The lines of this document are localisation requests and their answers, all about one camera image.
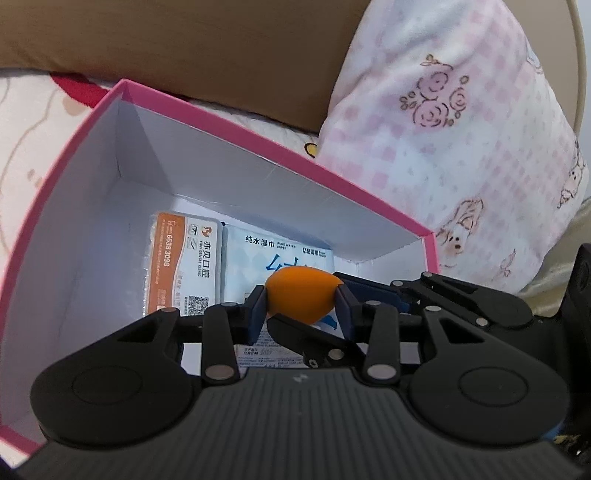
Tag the orange white tissue pack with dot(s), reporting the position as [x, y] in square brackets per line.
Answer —
[182, 263]

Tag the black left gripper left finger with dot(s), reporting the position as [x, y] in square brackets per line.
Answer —
[229, 324]

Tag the bear print blanket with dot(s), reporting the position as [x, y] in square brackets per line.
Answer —
[39, 114]

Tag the orange makeup sponge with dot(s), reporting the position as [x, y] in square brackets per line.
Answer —
[301, 293]

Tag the brown pillow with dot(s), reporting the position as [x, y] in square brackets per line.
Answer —
[279, 59]

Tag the pink checkered pillow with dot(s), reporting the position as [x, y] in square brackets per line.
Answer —
[443, 111]

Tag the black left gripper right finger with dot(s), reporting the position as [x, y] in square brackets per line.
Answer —
[372, 336]

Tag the blue wet wipes pack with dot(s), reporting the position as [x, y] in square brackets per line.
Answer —
[248, 258]

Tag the pink cardboard box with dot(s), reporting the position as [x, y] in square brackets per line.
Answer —
[76, 270]

